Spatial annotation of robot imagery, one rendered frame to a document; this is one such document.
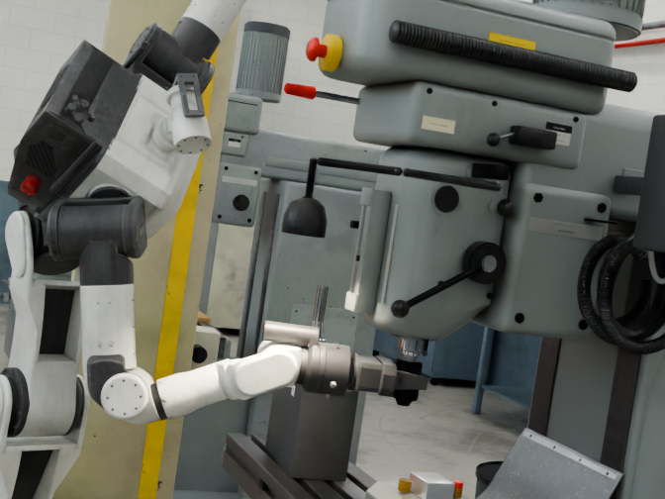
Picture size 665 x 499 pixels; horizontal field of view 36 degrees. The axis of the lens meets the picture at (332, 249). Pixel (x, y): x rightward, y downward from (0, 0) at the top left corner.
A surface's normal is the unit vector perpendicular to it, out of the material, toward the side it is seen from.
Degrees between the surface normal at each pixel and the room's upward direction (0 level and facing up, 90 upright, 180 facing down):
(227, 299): 90
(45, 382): 80
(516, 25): 90
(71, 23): 90
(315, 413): 90
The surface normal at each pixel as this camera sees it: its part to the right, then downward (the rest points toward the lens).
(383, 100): -0.92, -0.11
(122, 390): 0.07, -0.01
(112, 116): 0.62, -0.42
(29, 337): -0.76, -0.07
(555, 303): 0.37, 0.11
